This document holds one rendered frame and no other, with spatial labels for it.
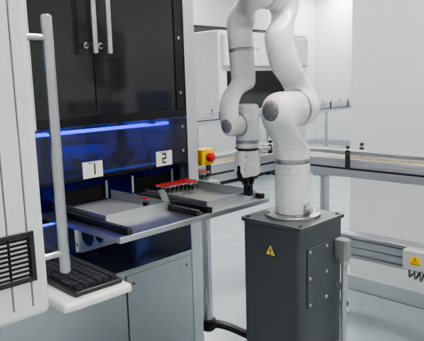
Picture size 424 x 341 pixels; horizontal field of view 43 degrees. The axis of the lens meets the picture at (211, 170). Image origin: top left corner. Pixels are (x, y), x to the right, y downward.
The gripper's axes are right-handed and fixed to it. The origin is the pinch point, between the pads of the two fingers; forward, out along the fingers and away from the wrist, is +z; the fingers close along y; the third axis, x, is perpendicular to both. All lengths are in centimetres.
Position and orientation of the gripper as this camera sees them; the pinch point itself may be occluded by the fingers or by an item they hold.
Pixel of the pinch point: (248, 190)
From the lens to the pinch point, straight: 198.2
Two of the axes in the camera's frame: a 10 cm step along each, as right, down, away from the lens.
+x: 7.1, 0.9, -6.9
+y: -7.0, 1.4, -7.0
